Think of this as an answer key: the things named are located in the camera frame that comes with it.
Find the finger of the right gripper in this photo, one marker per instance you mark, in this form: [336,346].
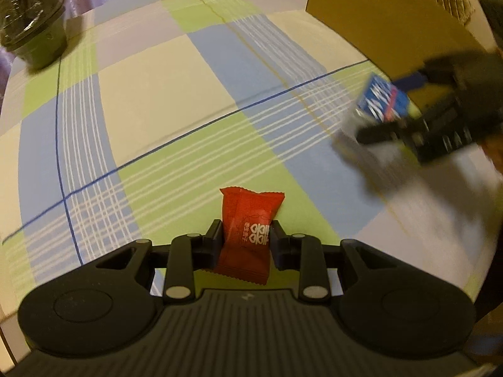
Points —
[412,81]
[384,132]

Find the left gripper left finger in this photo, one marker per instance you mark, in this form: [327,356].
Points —
[206,248]

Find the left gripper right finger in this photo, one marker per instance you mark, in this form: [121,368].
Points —
[285,249]

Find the red snack packet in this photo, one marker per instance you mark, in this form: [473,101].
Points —
[246,217]

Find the cardboard box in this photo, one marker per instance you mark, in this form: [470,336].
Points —
[398,36]

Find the checkered tablecloth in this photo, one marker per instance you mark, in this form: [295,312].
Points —
[159,104]

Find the dark green lidded bowl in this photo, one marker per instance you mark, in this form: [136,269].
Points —
[34,30]

